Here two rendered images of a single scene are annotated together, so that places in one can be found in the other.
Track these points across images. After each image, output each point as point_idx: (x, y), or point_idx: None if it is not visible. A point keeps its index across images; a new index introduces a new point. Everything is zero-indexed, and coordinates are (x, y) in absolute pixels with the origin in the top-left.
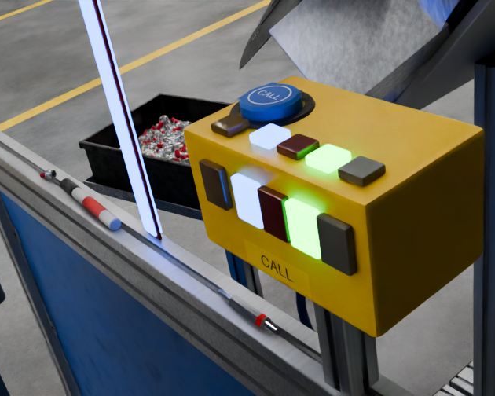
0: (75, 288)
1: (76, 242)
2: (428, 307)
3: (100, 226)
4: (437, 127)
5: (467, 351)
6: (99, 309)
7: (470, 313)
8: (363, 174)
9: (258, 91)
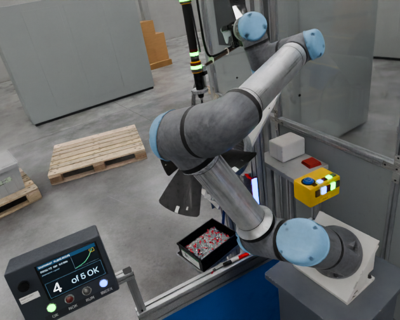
0: (208, 314)
1: (231, 278)
2: (158, 286)
3: (250, 256)
4: (321, 169)
5: (183, 281)
6: (224, 305)
7: (167, 275)
8: (335, 174)
9: (306, 180)
